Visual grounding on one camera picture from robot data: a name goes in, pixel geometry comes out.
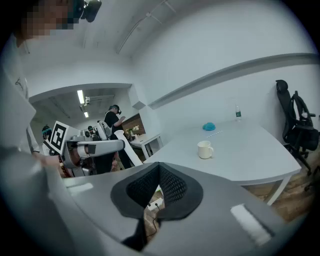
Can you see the white desk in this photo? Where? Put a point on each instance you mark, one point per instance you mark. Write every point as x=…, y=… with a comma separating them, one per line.
x=147, y=140

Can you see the white ceiling camera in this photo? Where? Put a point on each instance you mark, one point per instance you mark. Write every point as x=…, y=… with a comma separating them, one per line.
x=87, y=100

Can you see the black mesh office chair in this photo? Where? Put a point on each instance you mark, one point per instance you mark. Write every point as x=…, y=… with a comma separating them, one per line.
x=297, y=130

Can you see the person's white shirt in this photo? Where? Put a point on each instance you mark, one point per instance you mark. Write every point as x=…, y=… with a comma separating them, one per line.
x=12, y=100

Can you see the black head-mounted camera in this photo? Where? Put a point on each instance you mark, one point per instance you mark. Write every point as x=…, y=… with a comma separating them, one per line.
x=91, y=10

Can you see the white gray device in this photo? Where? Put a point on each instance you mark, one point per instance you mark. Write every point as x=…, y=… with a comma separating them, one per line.
x=101, y=128

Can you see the cream ceramic mug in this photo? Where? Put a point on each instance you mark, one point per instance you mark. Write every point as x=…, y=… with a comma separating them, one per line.
x=203, y=151

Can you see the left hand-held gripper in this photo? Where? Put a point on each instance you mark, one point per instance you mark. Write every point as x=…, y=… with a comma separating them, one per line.
x=58, y=136

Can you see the blue crumpled cloth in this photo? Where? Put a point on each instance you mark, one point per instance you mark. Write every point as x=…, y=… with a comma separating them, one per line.
x=209, y=126

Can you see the person's left hand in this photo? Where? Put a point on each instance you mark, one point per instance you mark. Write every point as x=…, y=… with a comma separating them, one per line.
x=72, y=156

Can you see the white power strip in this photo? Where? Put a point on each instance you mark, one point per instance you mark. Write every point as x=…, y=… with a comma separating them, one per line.
x=160, y=201

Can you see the white flowers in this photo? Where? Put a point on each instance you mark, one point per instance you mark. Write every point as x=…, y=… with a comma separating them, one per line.
x=135, y=128

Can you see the long ceiling light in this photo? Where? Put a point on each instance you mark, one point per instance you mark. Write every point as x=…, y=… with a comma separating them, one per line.
x=86, y=114
x=80, y=96

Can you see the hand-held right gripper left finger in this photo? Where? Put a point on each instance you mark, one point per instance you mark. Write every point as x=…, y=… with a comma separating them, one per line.
x=100, y=200

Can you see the person's head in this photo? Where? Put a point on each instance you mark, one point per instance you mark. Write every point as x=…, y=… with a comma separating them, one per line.
x=42, y=17

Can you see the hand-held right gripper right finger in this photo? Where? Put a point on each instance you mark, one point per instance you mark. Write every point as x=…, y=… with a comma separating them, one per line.
x=220, y=212

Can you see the white table leg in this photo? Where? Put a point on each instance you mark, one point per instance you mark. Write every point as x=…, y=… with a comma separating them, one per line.
x=278, y=190

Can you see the person's left forearm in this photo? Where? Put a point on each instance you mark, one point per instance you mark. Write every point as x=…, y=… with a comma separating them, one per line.
x=48, y=160

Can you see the clear plastic water bottle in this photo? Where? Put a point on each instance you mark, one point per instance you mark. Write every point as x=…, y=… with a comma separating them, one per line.
x=238, y=115

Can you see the striped paper straw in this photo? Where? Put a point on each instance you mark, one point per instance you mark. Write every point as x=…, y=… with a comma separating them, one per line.
x=214, y=134

